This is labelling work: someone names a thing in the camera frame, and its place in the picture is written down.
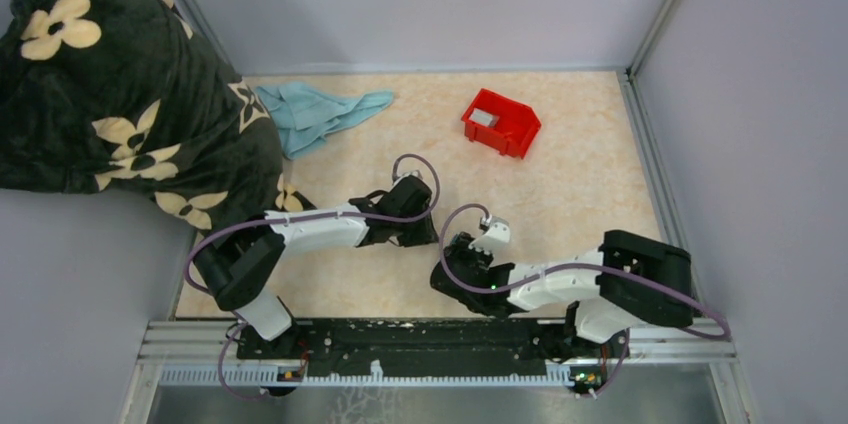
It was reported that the red plastic bin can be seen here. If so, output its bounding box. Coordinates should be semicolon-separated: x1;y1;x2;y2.
461;89;542;159

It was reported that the light blue cloth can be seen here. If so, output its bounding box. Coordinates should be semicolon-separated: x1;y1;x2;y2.
255;81;395;160

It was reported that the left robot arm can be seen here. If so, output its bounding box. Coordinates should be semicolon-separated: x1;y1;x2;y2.
192;173;437;358

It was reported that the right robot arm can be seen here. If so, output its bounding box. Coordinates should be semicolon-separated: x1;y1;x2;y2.
430;230;694;356

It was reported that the silver credit cards stack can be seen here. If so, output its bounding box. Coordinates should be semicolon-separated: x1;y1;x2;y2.
468;108;499;128

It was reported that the black floral blanket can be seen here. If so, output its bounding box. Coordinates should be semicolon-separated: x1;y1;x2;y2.
1;0;311;233

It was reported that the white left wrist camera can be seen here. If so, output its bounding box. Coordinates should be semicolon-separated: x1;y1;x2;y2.
395;169;422;181

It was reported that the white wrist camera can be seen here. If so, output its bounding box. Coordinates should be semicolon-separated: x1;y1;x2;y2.
468;216;511;255
395;169;422;181

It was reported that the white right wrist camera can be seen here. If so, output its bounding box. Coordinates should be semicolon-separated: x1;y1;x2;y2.
468;216;511;255

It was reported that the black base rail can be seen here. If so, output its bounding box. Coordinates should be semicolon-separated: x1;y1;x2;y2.
236;318;627;392

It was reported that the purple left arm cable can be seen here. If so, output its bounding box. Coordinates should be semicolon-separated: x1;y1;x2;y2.
182;153;443;404

